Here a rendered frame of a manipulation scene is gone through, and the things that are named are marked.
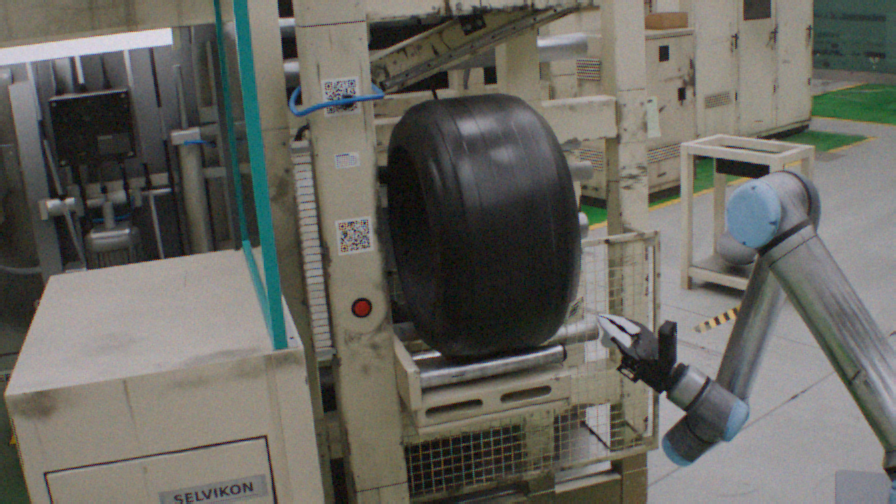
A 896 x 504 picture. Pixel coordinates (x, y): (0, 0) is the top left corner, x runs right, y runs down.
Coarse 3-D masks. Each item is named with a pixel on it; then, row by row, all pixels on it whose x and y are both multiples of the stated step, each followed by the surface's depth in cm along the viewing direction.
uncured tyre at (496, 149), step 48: (480, 96) 203; (432, 144) 188; (480, 144) 187; (528, 144) 188; (432, 192) 185; (480, 192) 182; (528, 192) 184; (432, 240) 188; (480, 240) 182; (528, 240) 184; (576, 240) 190; (432, 288) 232; (480, 288) 184; (528, 288) 187; (576, 288) 196; (432, 336) 202; (480, 336) 192; (528, 336) 198
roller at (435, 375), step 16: (512, 352) 206; (528, 352) 206; (544, 352) 207; (560, 352) 208; (432, 368) 201; (448, 368) 201; (464, 368) 202; (480, 368) 203; (496, 368) 204; (512, 368) 205; (528, 368) 207; (432, 384) 201
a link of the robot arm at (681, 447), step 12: (684, 420) 197; (672, 432) 200; (684, 432) 196; (672, 444) 199; (684, 444) 196; (696, 444) 195; (708, 444) 194; (672, 456) 200; (684, 456) 198; (696, 456) 198
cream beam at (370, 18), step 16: (368, 0) 209; (384, 0) 210; (400, 0) 211; (416, 0) 212; (432, 0) 213; (448, 0) 214; (464, 0) 215; (480, 0) 216; (496, 0) 217; (512, 0) 218; (528, 0) 219; (544, 0) 221; (560, 0) 221; (576, 0) 223; (592, 0) 224; (368, 16) 210; (384, 16) 211; (400, 16) 212; (416, 16) 213; (432, 16) 214
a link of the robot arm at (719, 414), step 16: (704, 384) 190; (704, 400) 189; (720, 400) 189; (736, 400) 190; (688, 416) 196; (704, 416) 190; (720, 416) 189; (736, 416) 188; (704, 432) 192; (720, 432) 190; (736, 432) 188
